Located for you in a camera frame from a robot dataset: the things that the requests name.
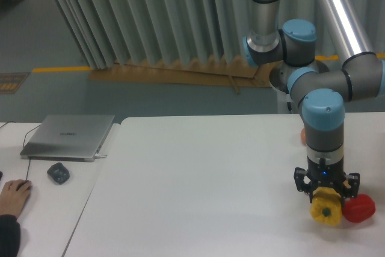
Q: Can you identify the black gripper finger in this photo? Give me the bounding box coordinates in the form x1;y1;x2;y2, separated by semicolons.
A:
339;173;360;208
294;167;316;203

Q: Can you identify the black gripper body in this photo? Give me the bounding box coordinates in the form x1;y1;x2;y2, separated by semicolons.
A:
307;160;346;187

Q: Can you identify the yellow bell pepper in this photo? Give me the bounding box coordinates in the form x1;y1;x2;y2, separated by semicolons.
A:
310;187;342;226

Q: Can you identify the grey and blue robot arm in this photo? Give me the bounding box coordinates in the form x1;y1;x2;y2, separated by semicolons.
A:
242;0;384;202

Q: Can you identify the dark sleeved forearm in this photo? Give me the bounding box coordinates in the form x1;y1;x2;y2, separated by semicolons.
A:
1;215;21;256

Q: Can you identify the red bell pepper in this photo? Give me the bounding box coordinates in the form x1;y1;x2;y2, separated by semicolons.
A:
342;194;376;223

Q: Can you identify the person's hand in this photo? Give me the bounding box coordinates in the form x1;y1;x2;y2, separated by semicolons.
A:
1;179;31;218

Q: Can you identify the brown egg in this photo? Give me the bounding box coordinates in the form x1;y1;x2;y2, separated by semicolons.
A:
300;129;306;145

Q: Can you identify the brown cardboard sheet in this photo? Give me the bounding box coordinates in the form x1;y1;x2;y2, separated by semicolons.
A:
88;56;278;93

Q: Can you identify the grey folding curtain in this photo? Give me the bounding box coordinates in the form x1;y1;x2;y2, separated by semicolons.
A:
35;0;256;70

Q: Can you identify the silver laptop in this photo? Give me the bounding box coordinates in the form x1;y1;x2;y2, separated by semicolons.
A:
20;114;115;161

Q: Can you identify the small black gadget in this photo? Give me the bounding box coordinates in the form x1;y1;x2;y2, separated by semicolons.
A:
47;163;70;185

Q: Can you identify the black computer mouse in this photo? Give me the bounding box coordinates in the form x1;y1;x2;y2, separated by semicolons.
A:
16;180;32;191

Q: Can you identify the floor warning sign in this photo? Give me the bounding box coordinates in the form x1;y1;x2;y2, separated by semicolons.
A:
0;72;30;94

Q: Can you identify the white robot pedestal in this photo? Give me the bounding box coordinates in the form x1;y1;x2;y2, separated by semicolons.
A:
269;60;330;115

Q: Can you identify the black mouse cable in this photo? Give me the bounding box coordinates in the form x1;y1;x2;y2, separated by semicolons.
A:
0;121;45;182

